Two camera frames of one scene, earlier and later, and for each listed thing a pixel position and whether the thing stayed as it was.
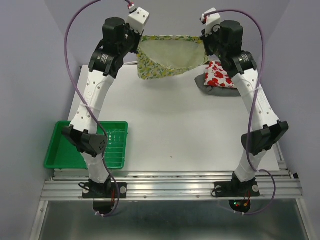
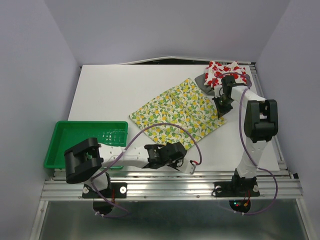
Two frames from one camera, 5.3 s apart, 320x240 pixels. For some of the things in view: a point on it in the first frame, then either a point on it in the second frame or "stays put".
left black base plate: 104,190 stays put
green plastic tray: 62,153 stays put
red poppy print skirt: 216,76 stays put
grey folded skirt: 217,91 stays put
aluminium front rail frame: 275,185 stays put
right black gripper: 208,38 to 220,110
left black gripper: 136,35 to 176,164
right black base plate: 236,189 stays put
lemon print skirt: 159,56 to 181,114
